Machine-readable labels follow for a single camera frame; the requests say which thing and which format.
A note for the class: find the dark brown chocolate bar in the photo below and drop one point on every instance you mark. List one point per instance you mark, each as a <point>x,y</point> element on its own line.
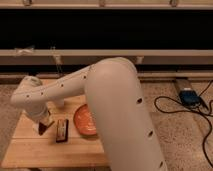
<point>62,130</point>

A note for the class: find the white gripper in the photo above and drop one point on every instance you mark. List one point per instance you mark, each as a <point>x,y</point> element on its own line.
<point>44,118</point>

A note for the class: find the orange bowl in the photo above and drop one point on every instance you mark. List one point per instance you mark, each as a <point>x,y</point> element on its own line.
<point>83,121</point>

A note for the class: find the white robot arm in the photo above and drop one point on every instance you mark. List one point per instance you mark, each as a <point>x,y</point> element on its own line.
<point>115,99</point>

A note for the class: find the blue power adapter box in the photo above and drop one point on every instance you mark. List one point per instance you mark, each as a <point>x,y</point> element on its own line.
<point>189,97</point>

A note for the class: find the wooden table board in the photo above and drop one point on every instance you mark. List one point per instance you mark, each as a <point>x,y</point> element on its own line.
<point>27,149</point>

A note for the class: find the white sponge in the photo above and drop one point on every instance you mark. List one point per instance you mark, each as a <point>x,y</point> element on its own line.
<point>35,126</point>

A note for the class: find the red pepper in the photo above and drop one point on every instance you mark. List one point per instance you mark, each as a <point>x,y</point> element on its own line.
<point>42,128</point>

